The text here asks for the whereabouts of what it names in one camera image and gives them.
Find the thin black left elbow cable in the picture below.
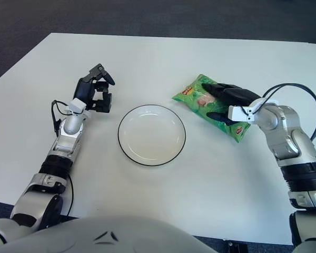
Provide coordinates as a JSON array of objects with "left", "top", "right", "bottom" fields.
[{"left": 65, "top": 176, "right": 74, "bottom": 216}]

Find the grey robot torso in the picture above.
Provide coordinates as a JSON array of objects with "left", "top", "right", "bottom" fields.
[{"left": 0, "top": 215, "right": 219, "bottom": 253}]

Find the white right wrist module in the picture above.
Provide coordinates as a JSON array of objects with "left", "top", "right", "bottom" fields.
[{"left": 227, "top": 99, "right": 280, "bottom": 124}]

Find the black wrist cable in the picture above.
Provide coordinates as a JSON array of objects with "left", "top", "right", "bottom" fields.
[
  {"left": 260, "top": 83, "right": 316, "bottom": 140},
  {"left": 51, "top": 100, "right": 72, "bottom": 137}
]

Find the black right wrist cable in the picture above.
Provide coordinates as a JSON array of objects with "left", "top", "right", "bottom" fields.
[{"left": 260, "top": 83, "right": 316, "bottom": 140}]

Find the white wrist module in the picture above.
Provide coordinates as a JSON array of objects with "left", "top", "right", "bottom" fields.
[
  {"left": 227, "top": 99, "right": 280, "bottom": 124},
  {"left": 68, "top": 98, "right": 86, "bottom": 114}
]

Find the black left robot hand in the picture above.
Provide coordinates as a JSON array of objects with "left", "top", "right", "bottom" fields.
[{"left": 73, "top": 63, "right": 116, "bottom": 113}]

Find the black bracket under table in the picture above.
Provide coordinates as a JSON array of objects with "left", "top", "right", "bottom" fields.
[{"left": 228, "top": 242, "right": 250, "bottom": 253}]

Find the green snack chips bag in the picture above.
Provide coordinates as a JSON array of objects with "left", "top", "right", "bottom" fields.
[{"left": 171, "top": 73, "right": 251, "bottom": 144}]

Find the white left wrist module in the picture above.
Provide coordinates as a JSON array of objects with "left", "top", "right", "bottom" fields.
[{"left": 68, "top": 98, "right": 86, "bottom": 114}]

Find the white plate with black rim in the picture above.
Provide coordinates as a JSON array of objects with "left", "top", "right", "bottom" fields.
[{"left": 117, "top": 104, "right": 187, "bottom": 167}]

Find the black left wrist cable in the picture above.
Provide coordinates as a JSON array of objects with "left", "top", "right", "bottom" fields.
[{"left": 51, "top": 100, "right": 72, "bottom": 137}]

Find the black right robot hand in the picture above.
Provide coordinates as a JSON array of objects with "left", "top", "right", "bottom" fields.
[{"left": 201, "top": 83, "right": 265, "bottom": 127}]

